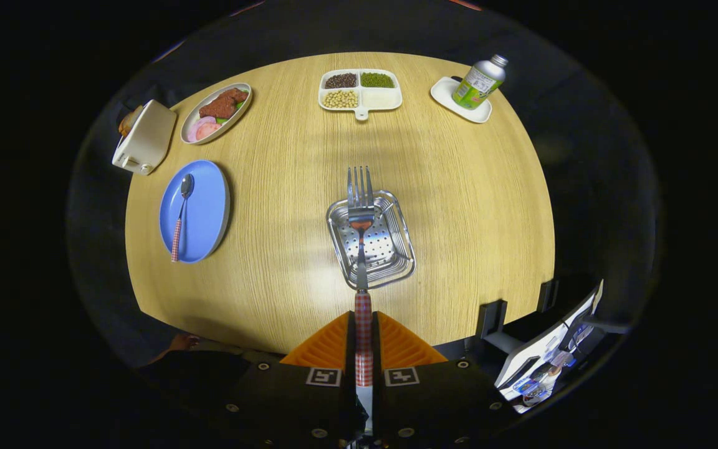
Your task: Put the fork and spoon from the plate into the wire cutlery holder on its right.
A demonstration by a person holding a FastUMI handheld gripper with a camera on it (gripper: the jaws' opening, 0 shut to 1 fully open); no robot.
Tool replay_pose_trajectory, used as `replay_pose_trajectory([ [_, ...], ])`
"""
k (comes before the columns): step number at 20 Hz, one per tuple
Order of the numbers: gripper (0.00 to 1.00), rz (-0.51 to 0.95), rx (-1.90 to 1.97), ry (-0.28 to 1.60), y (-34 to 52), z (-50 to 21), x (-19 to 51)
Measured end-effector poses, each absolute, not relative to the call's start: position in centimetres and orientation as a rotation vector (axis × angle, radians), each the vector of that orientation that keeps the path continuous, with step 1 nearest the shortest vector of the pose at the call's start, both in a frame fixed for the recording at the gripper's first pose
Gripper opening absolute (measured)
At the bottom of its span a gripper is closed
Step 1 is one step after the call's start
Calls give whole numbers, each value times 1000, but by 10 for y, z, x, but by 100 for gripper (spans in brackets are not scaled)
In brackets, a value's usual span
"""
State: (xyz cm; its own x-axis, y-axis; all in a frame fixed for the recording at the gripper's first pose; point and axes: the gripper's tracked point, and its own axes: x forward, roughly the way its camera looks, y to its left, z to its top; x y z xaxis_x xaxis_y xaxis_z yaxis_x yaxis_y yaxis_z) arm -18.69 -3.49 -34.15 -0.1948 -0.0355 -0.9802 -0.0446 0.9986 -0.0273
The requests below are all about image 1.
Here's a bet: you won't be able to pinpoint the black table clamp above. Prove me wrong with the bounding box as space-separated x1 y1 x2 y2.
476 299 508 340
537 279 559 314

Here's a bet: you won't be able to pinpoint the brown meat pieces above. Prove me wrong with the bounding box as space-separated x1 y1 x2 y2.
199 88 249 120

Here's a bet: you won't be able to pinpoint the white framed monitor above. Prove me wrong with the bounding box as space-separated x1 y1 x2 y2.
495 281 604 392

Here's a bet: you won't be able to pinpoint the blue plate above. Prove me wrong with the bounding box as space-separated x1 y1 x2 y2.
159 160 231 264

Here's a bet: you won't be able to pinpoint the brown toast slice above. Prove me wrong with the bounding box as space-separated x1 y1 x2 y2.
118 105 145 138

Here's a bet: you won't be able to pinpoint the white toaster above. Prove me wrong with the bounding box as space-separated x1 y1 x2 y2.
112 100 178 176

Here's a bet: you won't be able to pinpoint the perforated steel basket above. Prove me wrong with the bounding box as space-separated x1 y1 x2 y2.
326 190 416 291

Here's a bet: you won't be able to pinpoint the green label metal bottle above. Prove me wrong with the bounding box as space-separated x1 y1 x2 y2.
451 54 509 111

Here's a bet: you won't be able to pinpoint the small white dish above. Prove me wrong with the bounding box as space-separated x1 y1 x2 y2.
430 76 493 124

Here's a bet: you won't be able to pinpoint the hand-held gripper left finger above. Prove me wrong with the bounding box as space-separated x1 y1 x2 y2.
222 311 360 449

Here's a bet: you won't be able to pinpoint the green lettuce leaf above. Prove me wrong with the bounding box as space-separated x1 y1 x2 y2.
216 89 251 124

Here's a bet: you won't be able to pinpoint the yellow soybeans pile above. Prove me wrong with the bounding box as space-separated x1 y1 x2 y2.
323 90 360 109

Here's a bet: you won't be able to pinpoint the spoon with red checked handle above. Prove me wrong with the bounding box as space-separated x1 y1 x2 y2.
170 173 196 263

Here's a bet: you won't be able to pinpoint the fork with red checked handle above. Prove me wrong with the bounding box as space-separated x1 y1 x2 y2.
347 165 376 437

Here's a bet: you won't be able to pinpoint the oval white plate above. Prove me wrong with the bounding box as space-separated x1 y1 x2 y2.
180 82 253 145

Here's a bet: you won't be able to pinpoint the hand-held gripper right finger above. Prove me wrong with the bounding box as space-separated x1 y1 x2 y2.
371 311 515 449

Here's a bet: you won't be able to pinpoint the white divided dish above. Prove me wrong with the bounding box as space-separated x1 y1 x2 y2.
318 69 403 121

